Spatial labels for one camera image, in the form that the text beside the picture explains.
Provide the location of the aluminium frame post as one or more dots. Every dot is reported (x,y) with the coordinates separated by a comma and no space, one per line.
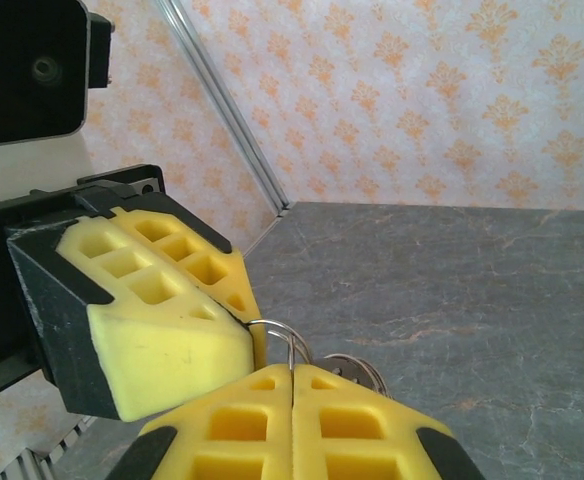
(232,120)

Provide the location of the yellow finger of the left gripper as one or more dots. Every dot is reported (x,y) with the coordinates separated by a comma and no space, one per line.
(172,360)
(212,250)

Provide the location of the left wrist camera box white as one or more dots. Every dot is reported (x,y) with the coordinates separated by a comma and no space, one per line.
(22,75)

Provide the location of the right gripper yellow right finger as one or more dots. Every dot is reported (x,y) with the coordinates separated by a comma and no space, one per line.
(352,450)

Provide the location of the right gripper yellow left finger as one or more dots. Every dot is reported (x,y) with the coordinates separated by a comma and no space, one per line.
(252,450)

